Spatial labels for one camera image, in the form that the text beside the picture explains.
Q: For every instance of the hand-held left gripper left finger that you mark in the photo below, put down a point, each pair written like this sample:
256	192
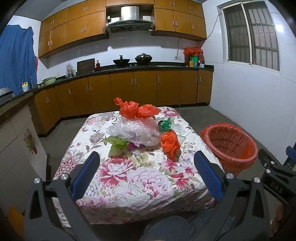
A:
85	176

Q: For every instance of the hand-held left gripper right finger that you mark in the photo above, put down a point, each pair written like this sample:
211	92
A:
208	176

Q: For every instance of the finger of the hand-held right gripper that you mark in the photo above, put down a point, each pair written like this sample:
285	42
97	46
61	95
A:
266	158
290	153

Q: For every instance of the red basket with orange liner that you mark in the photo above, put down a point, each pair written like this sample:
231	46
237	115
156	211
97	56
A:
229	141

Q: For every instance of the light green plastic bag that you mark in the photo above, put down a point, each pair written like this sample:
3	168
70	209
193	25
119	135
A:
118	141

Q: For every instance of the person's right hand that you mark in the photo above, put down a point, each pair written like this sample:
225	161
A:
278	217

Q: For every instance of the person's right leg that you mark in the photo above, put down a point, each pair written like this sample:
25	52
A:
208	222

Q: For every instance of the person's leg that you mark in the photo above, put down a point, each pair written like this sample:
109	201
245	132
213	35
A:
208	222
166	228

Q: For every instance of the crumpled orange plastic bag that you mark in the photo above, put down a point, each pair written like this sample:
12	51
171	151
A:
170	143

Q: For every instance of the floral tablecloth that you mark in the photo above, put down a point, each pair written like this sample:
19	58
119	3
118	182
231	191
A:
138	180

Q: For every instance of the small clear plastic bag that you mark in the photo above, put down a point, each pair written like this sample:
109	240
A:
179	130

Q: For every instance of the purple plastic bag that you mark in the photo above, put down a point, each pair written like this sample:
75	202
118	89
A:
133	146

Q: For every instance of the dark green plastic bag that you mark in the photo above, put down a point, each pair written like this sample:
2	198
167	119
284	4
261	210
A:
165	125

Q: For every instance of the person's left leg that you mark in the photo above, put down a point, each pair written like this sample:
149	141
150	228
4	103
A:
166	228

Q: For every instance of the knotted orange plastic bag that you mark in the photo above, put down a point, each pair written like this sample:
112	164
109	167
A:
128	109

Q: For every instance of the rosette orange plastic bag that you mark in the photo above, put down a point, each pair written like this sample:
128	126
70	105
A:
148	111

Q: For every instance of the green basin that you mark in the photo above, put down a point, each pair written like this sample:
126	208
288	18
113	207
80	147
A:
49	80

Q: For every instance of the wooden lower cabinets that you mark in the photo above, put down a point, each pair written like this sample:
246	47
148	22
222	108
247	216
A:
143	88

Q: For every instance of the wooden cabinets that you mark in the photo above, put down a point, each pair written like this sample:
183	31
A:
143	88
76	30

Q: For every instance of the yellow bottle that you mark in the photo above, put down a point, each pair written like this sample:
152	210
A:
25	87

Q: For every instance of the dark cutting board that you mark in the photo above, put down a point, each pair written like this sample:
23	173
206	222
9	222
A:
86	66

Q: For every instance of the red bottle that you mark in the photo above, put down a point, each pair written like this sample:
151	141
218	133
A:
98	66

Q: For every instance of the metal basin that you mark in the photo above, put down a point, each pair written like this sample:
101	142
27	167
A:
5	93

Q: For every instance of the black wok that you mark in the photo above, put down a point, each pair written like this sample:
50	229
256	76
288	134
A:
121	61

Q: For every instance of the black countertop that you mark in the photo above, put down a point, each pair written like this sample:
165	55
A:
138	67

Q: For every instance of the red cloth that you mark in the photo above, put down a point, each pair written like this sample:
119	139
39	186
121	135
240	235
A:
37	63

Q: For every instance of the barred window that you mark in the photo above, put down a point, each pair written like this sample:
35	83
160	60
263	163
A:
252	34

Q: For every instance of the orange bag on shelf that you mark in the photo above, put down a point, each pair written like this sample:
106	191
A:
193	51

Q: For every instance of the black pot with lid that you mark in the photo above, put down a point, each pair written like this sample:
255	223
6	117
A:
143	58

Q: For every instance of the blue cloth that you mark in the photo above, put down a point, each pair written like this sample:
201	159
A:
16	60

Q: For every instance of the wooden upper cabinets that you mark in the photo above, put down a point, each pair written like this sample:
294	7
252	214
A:
76	30

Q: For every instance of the steel range hood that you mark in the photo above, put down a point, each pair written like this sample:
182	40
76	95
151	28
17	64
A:
129	23

